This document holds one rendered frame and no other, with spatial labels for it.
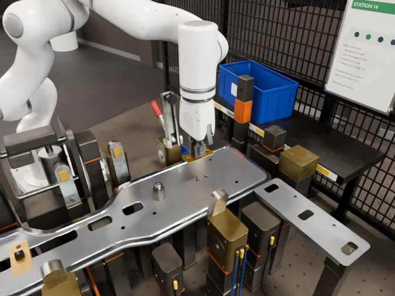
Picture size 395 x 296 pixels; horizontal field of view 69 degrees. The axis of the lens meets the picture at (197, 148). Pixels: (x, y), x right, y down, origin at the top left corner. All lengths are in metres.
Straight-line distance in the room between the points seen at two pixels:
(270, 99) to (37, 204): 0.80
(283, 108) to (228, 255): 0.63
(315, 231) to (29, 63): 0.91
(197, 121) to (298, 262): 0.62
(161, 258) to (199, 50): 0.46
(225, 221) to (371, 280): 0.60
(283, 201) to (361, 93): 0.45
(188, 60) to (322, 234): 0.51
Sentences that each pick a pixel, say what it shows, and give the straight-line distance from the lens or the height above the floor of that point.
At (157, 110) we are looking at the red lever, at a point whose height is 1.13.
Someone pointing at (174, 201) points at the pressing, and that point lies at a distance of 0.79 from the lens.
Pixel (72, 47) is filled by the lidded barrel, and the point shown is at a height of 0.05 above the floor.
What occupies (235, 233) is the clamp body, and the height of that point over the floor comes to 1.04.
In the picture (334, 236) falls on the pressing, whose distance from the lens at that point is 0.78.
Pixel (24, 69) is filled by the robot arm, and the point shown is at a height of 1.26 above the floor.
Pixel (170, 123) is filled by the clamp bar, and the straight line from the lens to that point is 0.89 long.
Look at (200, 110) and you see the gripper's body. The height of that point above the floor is 1.25.
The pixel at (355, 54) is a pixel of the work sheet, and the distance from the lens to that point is 1.05.
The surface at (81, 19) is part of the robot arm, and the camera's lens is 0.95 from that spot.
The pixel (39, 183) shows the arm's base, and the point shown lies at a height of 0.76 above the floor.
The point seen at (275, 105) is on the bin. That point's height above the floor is 1.09.
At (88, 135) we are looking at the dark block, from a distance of 0.88.
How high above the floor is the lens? 1.55
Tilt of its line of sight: 34 degrees down
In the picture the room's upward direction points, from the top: straight up
